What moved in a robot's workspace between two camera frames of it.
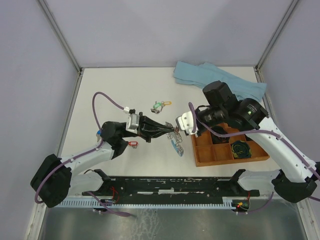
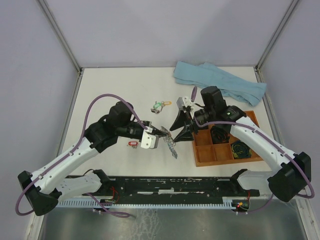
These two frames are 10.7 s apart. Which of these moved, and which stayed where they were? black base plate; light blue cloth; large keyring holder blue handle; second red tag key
Moved: large keyring holder blue handle
Stayed: black base plate; light blue cloth; second red tag key
